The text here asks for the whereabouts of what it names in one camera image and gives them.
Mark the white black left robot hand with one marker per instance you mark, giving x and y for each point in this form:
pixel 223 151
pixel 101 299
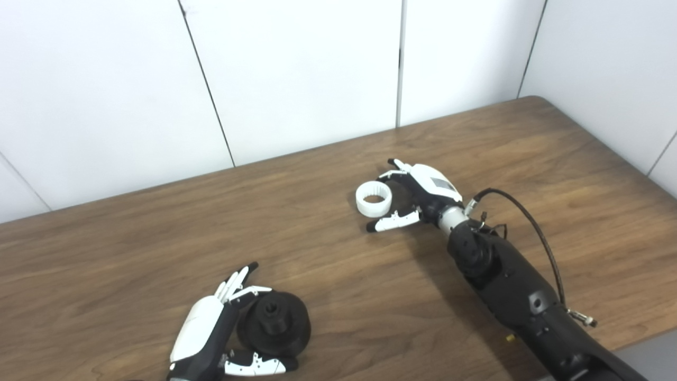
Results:
pixel 198 328

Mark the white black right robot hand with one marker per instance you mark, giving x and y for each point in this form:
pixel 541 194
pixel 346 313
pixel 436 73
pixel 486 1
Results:
pixel 433 185

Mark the round black part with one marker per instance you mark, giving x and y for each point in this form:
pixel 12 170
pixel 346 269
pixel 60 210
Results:
pixel 280 328

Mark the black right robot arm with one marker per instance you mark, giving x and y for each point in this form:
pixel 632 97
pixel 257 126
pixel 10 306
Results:
pixel 513 286

